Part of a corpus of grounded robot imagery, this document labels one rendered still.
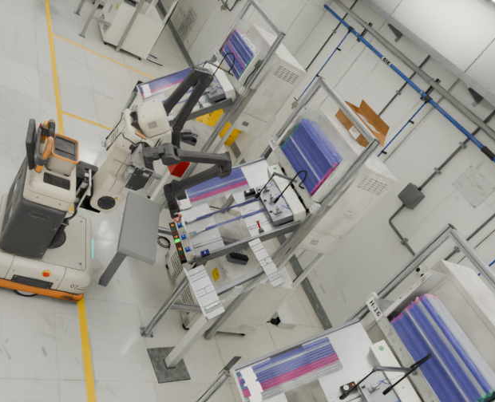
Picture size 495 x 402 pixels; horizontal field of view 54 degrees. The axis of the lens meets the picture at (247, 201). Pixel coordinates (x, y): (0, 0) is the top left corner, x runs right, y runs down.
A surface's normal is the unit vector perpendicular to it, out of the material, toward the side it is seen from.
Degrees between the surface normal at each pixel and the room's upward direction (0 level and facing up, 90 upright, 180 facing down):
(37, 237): 90
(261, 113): 90
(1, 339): 0
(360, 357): 45
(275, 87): 90
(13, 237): 90
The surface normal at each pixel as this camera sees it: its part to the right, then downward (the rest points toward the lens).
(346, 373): -0.14, -0.68
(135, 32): 0.33, 0.66
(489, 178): -0.77, -0.24
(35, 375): 0.55, -0.72
